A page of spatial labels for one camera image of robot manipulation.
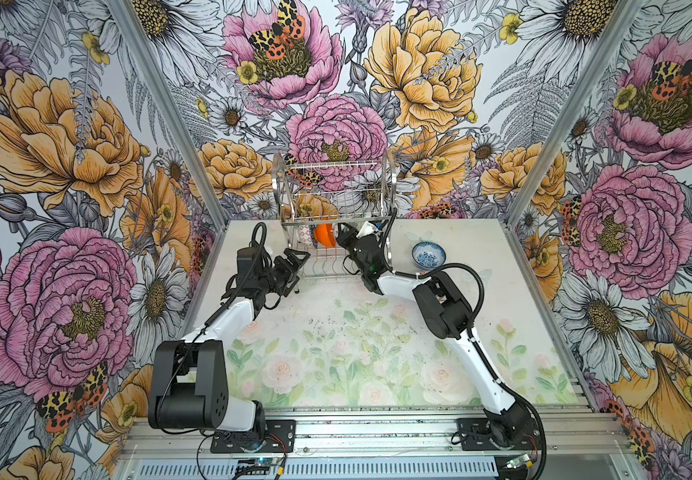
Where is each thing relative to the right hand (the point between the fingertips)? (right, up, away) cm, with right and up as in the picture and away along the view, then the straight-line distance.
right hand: (337, 226), depth 101 cm
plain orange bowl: (-5, -3, +1) cm, 6 cm away
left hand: (-8, -14, -13) cm, 21 cm away
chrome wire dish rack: (-10, +12, +18) cm, 24 cm away
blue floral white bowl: (+33, -10, +9) cm, 35 cm away
